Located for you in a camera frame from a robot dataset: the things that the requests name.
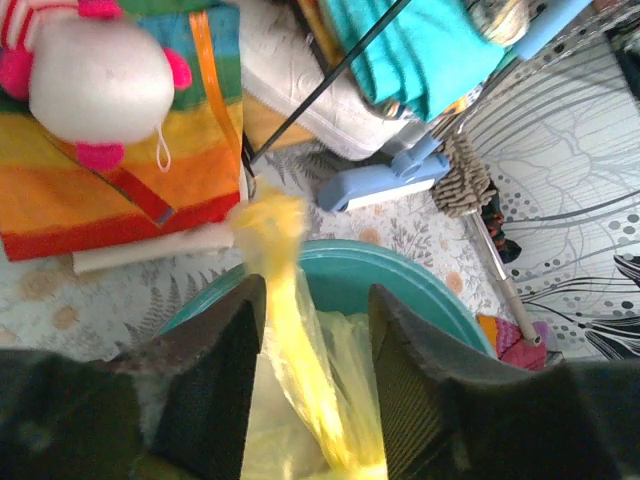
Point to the purple red sock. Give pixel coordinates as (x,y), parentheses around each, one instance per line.
(510,345)

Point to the floral patterned floor mat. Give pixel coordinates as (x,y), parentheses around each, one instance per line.
(95,315)

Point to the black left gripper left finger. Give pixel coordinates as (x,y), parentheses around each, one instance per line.
(176,407)

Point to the rainbow striped bag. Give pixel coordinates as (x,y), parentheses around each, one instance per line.
(185,176)

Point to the yellow trash bag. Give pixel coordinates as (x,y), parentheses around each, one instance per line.
(315,411)

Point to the beige chenille mop head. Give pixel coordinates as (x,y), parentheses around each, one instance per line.
(467,187)

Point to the blue lint roller mop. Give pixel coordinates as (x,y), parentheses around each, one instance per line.
(410,171)

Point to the teal folded cloth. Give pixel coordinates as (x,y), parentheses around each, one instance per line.
(433,53)

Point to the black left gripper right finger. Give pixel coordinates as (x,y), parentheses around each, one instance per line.
(449,411)

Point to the pink plush pig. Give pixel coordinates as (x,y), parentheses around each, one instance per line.
(89,76)

